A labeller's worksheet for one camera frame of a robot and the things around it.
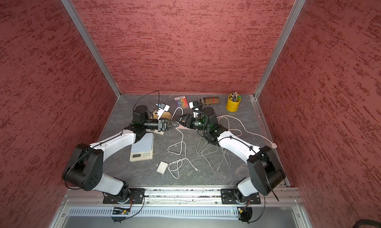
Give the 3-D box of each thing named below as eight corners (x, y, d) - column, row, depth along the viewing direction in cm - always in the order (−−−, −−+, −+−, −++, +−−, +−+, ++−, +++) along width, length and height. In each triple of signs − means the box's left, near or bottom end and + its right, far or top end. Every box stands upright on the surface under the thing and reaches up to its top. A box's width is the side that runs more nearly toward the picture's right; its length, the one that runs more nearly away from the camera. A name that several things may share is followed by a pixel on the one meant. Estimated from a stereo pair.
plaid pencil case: (200, 104, 117) (200, 101, 115) (200, 99, 121) (200, 96, 118) (219, 104, 117) (219, 101, 115) (218, 99, 121) (219, 96, 118)
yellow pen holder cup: (226, 112, 112) (231, 96, 98) (225, 106, 116) (230, 90, 102) (237, 112, 113) (243, 96, 98) (235, 106, 116) (241, 90, 102)
